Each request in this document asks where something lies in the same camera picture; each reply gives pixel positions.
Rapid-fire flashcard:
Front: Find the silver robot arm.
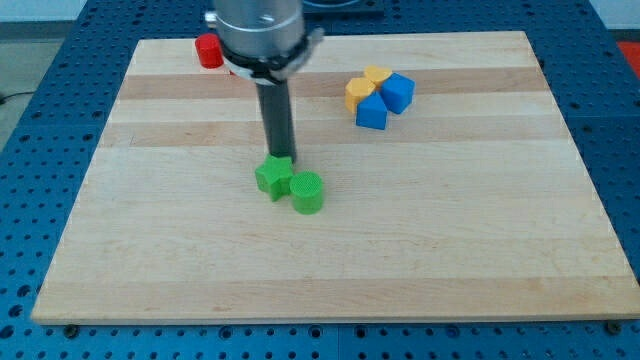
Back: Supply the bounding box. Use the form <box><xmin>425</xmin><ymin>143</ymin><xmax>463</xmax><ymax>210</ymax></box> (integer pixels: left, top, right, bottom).
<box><xmin>204</xmin><ymin>0</ymin><xmax>325</xmax><ymax>85</ymax></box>

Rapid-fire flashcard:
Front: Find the blue triangle block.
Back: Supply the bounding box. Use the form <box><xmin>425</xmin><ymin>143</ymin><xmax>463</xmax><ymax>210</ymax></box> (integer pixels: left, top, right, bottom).
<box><xmin>355</xmin><ymin>92</ymin><xmax>388</xmax><ymax>130</ymax></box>

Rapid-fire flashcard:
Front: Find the blue cube block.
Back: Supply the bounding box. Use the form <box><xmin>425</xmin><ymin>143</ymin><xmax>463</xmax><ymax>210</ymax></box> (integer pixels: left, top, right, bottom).
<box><xmin>380</xmin><ymin>73</ymin><xmax>415</xmax><ymax>114</ymax></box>

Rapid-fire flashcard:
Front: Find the green cylinder block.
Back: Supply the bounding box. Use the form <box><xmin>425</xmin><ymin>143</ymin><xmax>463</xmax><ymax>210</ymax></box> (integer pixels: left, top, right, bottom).
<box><xmin>289</xmin><ymin>171</ymin><xmax>324</xmax><ymax>215</ymax></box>

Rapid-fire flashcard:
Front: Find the green star block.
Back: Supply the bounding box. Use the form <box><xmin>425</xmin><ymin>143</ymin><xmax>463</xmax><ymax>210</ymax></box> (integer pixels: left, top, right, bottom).
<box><xmin>254</xmin><ymin>154</ymin><xmax>294</xmax><ymax>202</ymax></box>

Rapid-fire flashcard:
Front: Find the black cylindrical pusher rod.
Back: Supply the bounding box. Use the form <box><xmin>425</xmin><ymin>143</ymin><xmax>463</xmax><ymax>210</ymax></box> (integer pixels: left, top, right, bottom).
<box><xmin>256</xmin><ymin>82</ymin><xmax>297</xmax><ymax>163</ymax></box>

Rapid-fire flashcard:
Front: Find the yellow hexagon block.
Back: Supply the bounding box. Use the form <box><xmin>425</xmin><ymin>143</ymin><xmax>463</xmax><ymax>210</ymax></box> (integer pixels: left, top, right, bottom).
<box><xmin>344</xmin><ymin>77</ymin><xmax>376</xmax><ymax>114</ymax></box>

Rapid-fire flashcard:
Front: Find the yellow round block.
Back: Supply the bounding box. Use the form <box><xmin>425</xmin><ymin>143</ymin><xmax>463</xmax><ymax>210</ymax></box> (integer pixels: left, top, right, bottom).
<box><xmin>363</xmin><ymin>65</ymin><xmax>393</xmax><ymax>90</ymax></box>

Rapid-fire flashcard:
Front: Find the light wooden board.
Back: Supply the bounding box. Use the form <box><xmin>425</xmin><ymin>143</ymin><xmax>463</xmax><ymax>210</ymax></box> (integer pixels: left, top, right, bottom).
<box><xmin>31</xmin><ymin>31</ymin><xmax>639</xmax><ymax>325</ymax></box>

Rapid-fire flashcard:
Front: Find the red cylinder block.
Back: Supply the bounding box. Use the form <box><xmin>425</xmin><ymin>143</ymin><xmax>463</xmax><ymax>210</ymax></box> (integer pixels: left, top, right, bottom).
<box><xmin>194</xmin><ymin>33</ymin><xmax>224</xmax><ymax>69</ymax></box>

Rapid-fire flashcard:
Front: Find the blue perforated metal table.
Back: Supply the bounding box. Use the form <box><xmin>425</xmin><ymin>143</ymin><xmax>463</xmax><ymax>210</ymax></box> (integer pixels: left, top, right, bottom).
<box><xmin>1</xmin><ymin>0</ymin><xmax>639</xmax><ymax>359</ymax></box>

